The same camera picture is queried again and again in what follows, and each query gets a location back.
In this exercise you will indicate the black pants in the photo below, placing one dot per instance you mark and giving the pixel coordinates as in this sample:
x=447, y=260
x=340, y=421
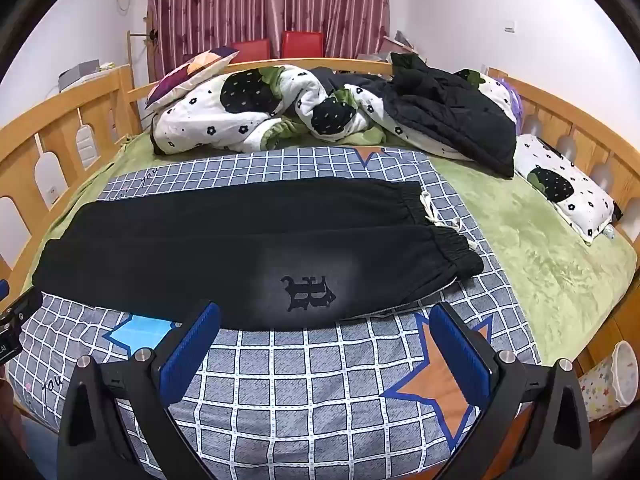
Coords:
x=200, y=260

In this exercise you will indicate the multicoloured geometric cushion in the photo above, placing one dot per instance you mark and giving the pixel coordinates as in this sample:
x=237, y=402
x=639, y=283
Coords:
x=185, y=77

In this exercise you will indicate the white strawberry print quilt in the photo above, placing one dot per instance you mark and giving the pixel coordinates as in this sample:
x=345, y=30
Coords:
x=210, y=110

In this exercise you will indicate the pale box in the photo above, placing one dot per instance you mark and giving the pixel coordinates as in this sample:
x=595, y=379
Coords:
x=397, y=44

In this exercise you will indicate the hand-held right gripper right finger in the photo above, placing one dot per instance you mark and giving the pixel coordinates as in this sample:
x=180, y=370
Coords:
x=457, y=347

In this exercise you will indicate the person's blue jeans leg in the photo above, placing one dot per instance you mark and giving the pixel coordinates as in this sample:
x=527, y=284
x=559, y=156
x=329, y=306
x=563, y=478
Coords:
x=42, y=452

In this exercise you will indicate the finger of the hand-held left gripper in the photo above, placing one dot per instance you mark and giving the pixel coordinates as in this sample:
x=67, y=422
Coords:
x=27, y=305

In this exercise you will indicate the wooden coat rack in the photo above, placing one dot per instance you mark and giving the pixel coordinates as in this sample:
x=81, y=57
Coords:
x=129, y=47

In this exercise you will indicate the white strawberry print pillow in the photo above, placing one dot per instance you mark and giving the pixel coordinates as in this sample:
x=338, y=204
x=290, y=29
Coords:
x=575, y=200

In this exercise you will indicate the star print waste bin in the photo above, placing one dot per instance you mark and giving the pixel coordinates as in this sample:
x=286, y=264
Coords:
x=605, y=385

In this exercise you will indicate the white wall switch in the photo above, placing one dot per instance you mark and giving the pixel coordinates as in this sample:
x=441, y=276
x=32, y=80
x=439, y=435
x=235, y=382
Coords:
x=509, y=27

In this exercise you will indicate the wooden bed frame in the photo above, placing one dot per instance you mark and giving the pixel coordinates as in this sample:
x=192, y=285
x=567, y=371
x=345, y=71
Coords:
x=55, y=120

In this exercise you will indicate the red chair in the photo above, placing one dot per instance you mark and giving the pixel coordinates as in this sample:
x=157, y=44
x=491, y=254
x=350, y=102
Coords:
x=250, y=49
x=302, y=44

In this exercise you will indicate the green bed sheet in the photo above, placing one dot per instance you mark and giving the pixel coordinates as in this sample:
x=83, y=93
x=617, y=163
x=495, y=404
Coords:
x=540, y=260

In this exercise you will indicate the black quilted jacket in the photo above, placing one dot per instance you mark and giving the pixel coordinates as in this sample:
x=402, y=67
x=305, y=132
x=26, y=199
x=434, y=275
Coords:
x=450, y=120

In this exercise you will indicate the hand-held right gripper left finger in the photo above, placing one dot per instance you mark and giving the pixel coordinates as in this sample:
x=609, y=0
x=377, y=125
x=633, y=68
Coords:
x=192, y=345

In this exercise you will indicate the blue-grey checked star blanket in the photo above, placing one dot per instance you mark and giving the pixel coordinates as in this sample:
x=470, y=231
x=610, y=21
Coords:
x=300, y=395

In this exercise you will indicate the striped maroon floral curtain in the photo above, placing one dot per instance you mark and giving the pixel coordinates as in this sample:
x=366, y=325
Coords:
x=250, y=0

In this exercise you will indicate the purple plush item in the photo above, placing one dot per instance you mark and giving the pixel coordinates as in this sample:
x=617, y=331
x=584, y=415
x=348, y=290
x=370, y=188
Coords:
x=515, y=102

